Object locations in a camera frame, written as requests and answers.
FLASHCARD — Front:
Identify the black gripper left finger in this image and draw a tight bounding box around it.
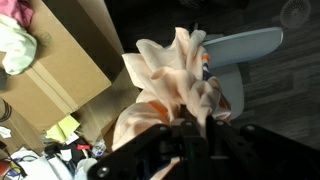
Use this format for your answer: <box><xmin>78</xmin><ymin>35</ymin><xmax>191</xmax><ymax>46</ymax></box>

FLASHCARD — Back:
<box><xmin>87</xmin><ymin>124</ymin><xmax>171</xmax><ymax>180</ymax></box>

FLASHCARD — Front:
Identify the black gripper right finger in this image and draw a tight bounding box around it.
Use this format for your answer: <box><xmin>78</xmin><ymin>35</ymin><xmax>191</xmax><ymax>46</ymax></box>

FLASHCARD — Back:
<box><xmin>206</xmin><ymin>116</ymin><xmax>320</xmax><ymax>180</ymax></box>

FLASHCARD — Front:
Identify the salmon colored shirt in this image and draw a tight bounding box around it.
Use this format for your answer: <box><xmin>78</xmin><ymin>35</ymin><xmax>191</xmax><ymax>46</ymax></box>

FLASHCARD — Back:
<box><xmin>111</xmin><ymin>27</ymin><xmax>232</xmax><ymax>180</ymax></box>

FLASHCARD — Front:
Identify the grey office chair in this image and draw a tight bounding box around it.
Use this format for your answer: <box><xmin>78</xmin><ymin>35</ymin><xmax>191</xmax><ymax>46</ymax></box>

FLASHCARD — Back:
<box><xmin>203</xmin><ymin>27</ymin><xmax>283</xmax><ymax>119</ymax></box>

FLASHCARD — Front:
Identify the pale yellow-green shirt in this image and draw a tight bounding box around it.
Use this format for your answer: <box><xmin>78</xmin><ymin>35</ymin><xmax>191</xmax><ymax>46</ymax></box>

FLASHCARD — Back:
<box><xmin>0</xmin><ymin>14</ymin><xmax>37</xmax><ymax>75</ymax></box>

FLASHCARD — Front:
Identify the pink shirt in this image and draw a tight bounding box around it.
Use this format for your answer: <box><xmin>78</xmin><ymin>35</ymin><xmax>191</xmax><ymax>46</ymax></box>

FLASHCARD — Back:
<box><xmin>0</xmin><ymin>0</ymin><xmax>35</xmax><ymax>28</ymax></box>

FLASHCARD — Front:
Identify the yellow sticky paper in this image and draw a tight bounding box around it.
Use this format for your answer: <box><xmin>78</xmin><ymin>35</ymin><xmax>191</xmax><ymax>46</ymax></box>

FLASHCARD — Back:
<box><xmin>45</xmin><ymin>115</ymin><xmax>80</xmax><ymax>143</ymax></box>

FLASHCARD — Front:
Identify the large cardboard box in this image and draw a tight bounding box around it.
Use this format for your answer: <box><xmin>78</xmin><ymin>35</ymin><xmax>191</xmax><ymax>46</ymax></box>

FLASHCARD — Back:
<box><xmin>0</xmin><ymin>0</ymin><xmax>126</xmax><ymax>134</ymax></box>

